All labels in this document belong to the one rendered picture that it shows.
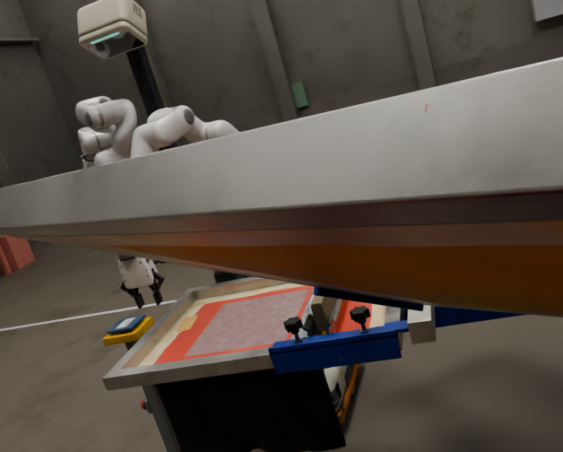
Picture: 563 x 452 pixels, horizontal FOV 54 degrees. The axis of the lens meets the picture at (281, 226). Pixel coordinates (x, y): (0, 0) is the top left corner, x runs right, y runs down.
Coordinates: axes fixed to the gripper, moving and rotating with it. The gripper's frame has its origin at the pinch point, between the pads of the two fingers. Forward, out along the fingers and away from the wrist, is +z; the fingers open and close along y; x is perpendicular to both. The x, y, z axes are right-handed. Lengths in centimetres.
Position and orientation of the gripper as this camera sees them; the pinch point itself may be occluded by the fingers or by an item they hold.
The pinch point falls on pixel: (149, 299)
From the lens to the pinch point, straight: 176.8
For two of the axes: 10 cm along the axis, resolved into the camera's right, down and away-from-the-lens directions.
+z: 2.9, 9.3, 2.5
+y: -9.3, 2.1, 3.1
